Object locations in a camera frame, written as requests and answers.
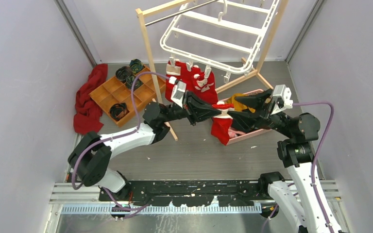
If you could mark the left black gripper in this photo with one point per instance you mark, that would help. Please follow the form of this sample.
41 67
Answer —
196 110

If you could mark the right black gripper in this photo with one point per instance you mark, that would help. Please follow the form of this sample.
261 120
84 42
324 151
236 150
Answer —
246 119

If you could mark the red santa sock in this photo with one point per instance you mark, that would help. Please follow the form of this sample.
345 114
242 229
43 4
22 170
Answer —
222 122
187 76
171 86
204 87

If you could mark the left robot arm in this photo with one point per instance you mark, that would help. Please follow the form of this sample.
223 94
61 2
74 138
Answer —
90 158

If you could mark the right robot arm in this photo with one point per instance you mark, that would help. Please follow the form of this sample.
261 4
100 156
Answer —
307 211

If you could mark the white plastic clip hanger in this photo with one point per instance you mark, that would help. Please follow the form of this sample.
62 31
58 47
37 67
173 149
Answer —
228 35

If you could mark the mustard yellow sock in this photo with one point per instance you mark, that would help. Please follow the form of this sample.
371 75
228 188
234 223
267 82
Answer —
237 105

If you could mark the pink sock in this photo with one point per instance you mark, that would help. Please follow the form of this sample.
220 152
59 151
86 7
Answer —
235 133

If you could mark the pink plastic basket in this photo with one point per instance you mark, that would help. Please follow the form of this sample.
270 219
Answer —
250 134

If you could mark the rolled dark green sock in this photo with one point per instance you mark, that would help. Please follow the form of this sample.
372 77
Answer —
133 83

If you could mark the rolled teal sock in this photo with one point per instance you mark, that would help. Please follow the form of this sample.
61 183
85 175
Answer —
136 66

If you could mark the rolled black orange sock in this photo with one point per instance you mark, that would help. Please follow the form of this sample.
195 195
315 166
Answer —
118 111

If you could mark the red cloth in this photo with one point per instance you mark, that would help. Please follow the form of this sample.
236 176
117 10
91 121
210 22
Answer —
88 113

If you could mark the wooden drying rack frame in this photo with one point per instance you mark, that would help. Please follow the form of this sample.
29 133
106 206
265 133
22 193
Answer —
256 54

